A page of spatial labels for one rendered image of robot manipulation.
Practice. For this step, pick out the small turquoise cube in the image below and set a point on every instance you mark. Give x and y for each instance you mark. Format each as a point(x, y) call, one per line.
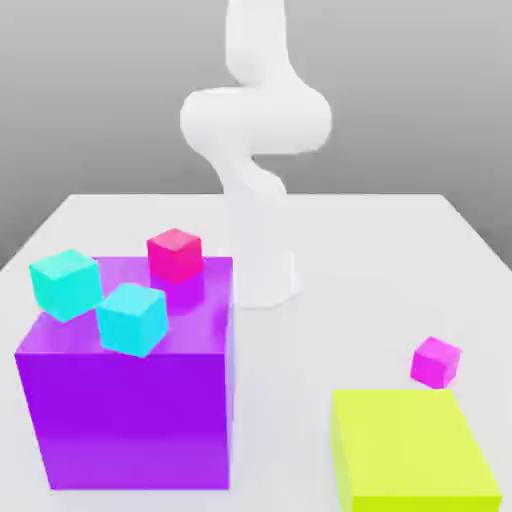
point(64, 284)

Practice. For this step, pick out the large yellow-green box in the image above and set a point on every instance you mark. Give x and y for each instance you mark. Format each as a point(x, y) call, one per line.
point(412, 444)

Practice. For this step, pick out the small magenta cube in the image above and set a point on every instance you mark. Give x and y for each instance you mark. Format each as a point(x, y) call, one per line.
point(434, 364)

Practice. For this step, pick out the small cyan cube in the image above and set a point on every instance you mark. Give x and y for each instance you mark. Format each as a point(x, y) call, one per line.
point(132, 320)

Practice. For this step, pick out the small pink-red cube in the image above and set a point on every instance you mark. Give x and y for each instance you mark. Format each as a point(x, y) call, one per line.
point(174, 256)

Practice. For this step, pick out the large purple box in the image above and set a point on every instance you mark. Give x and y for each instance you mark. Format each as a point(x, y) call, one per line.
point(128, 416)

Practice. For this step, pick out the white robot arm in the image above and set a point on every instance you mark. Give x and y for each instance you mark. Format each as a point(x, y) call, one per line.
point(256, 120)

